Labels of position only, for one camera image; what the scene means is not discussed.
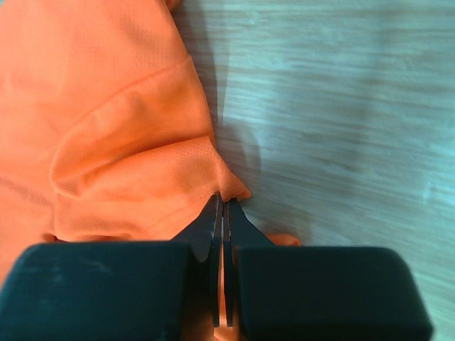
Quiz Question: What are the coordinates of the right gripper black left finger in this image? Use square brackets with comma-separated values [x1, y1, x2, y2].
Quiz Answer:
[1, 195, 223, 340]

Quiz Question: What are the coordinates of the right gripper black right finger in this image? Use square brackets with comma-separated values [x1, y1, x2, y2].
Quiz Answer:
[223, 200, 434, 340]

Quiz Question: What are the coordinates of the orange t-shirt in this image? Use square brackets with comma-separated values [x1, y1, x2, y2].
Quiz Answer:
[0, 0, 301, 341]

